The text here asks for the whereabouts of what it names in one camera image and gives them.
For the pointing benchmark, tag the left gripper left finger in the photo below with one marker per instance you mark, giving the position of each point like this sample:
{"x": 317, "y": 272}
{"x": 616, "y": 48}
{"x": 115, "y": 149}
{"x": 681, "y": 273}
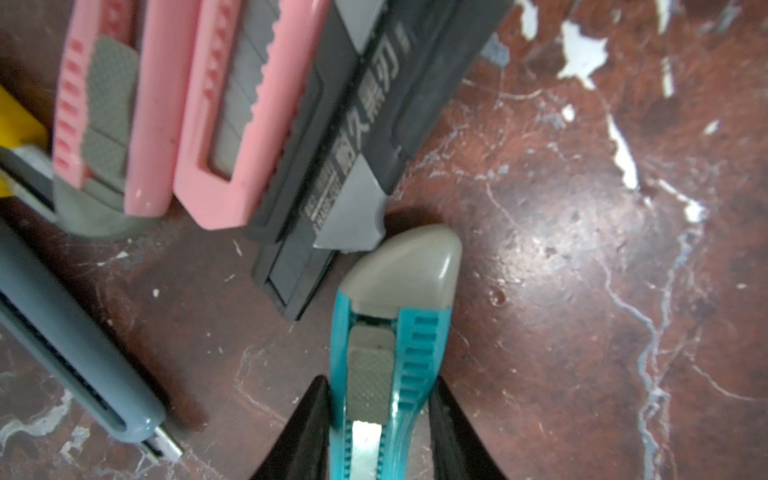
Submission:
{"x": 301, "y": 450}

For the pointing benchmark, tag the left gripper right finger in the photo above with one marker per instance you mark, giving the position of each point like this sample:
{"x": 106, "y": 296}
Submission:
{"x": 457, "y": 450}

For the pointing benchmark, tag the teal utility knife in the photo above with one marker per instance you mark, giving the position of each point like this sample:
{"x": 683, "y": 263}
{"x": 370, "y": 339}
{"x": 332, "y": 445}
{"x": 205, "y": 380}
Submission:
{"x": 389, "y": 334}

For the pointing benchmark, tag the grey slim utility knife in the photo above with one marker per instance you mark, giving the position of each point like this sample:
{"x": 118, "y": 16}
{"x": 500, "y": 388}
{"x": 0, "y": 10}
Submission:
{"x": 39, "y": 311}

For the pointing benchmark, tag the yellow black slim knife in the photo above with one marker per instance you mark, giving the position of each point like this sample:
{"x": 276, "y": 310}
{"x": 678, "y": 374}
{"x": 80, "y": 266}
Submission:
{"x": 26, "y": 168}

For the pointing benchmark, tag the pink utility knife lower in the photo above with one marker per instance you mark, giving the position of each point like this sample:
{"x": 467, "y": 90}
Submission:
{"x": 249, "y": 65}

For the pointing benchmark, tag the pink utility knife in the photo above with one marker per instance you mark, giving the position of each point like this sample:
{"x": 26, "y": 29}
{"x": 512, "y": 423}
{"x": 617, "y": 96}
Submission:
{"x": 119, "y": 110}
{"x": 249, "y": 65}

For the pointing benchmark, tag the dark grey utility knife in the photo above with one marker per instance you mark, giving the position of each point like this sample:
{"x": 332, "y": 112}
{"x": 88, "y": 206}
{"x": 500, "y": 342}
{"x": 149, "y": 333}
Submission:
{"x": 379, "y": 79}

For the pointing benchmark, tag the pink utility knife upper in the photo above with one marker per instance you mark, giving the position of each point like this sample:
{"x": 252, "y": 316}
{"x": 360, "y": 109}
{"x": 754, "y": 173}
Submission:
{"x": 119, "y": 110}

